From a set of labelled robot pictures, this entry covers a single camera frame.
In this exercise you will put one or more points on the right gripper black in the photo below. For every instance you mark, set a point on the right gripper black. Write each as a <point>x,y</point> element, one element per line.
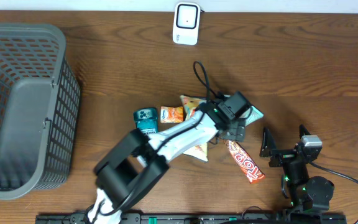
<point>283,156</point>

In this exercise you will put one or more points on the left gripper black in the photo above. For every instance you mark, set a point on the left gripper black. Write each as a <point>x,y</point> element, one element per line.
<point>239,135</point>

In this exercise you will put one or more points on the pale green snack packet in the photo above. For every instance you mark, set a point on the pale green snack packet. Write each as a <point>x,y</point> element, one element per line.
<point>255,115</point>

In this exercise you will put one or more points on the yellow snack chip bag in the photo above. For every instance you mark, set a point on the yellow snack chip bag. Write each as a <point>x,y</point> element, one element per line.
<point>189,105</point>

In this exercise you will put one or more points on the orange chocolate bar wrapper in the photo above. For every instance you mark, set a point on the orange chocolate bar wrapper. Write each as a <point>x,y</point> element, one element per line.
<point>244,161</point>

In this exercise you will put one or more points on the small orange tissue pack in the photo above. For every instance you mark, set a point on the small orange tissue pack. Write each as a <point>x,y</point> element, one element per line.
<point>170,115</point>

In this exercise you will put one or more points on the blue Listerine mouthwash bottle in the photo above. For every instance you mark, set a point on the blue Listerine mouthwash bottle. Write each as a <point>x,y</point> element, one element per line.
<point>146,120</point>

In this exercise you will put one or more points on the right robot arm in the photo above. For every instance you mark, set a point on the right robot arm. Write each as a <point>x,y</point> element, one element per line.
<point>310,196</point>

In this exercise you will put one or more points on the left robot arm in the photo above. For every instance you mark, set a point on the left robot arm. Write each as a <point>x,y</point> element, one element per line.
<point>138,161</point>

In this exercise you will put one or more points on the white barcode scanner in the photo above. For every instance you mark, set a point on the white barcode scanner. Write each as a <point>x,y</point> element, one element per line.
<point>186,23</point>

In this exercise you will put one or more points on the grey plastic mesh basket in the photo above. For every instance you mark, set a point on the grey plastic mesh basket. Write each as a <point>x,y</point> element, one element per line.
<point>39,105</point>

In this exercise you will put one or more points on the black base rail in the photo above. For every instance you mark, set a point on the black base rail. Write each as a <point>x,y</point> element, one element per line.
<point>138,218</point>

